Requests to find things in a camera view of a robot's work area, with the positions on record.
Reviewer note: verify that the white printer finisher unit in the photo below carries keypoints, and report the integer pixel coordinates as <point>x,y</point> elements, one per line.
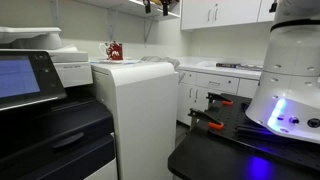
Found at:
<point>143,116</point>

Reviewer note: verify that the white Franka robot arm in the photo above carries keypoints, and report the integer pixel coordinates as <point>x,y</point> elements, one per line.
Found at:
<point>293,80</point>

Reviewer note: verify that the black hanging clip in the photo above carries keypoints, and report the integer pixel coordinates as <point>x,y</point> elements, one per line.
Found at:
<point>165,7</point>
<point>147,6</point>

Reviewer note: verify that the white wall shelf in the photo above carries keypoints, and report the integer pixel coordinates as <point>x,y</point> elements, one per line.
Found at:
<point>133,7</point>

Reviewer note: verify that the black perforated mounting board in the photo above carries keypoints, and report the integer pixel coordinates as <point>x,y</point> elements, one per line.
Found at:
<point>253,133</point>

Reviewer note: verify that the large office printer copier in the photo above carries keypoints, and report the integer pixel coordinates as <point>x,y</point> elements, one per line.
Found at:
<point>43,110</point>

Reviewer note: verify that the red and white mug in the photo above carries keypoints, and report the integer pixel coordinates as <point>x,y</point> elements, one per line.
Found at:
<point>114,51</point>

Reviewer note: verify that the black orange-tipped spring clamp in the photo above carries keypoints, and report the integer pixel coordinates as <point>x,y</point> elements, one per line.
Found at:
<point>216,98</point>
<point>205,118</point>

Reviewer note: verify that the dark flat book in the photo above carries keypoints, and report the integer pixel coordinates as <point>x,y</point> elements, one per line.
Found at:
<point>238,66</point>

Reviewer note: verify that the white base cabinet with drawers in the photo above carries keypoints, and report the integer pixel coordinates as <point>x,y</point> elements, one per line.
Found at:
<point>210,93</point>

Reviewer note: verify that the printer touchscreen control panel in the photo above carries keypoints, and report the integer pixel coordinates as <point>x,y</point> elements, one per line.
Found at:
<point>23,78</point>

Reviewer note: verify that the white upper wall cabinet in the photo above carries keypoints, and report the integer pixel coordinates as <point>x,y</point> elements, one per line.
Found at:
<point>226,13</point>

